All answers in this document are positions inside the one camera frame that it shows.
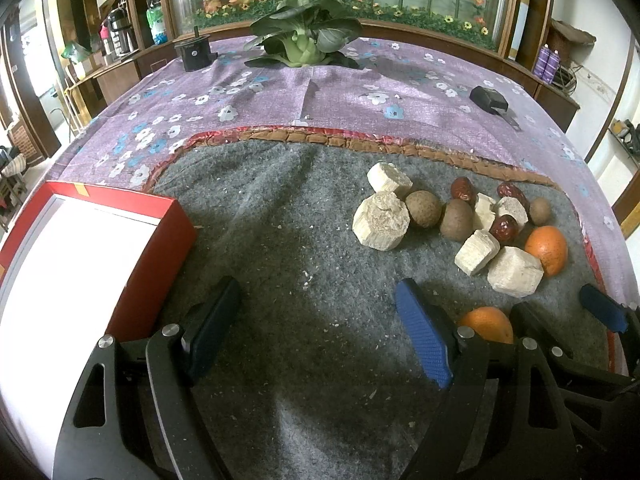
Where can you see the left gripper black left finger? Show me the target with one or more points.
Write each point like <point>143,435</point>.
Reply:
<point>207,324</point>

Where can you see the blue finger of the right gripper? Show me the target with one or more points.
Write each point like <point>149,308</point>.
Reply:
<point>604,308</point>

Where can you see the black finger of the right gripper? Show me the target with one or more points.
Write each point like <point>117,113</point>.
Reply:
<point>535,333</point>

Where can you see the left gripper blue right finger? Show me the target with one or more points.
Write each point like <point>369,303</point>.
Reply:
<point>430,330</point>

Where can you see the orange tangerine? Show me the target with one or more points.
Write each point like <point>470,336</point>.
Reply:
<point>491,323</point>
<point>548,244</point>

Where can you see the red date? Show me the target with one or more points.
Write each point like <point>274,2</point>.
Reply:
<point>462,189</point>
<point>505,229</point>
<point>509,189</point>

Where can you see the brown oval fruit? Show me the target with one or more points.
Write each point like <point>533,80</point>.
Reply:
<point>457,221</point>

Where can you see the large beige faceted chunk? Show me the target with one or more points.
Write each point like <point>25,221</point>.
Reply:
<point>381,221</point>

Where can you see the small beige chunk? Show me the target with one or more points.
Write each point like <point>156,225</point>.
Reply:
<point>484,212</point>

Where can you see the small brown round fruit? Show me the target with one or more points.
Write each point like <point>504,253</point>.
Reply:
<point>540,211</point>

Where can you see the grey felt mat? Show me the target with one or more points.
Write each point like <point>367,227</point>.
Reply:
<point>316,378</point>

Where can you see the red white shallow box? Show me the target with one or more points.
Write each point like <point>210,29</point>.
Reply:
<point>81,261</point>

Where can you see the small black clip device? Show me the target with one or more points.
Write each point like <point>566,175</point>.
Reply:
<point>493,102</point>

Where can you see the purple floral tablecloth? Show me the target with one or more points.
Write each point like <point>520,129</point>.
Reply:
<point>400,92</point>

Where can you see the purple spray bottles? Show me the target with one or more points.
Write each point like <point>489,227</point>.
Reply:
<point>547,64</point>

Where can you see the black cylindrical device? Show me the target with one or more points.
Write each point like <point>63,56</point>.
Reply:
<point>195,53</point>

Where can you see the black thermos flask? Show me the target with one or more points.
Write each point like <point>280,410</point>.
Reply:
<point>121,32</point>

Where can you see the green blue bottle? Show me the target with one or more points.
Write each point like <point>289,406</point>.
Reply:
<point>155,17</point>

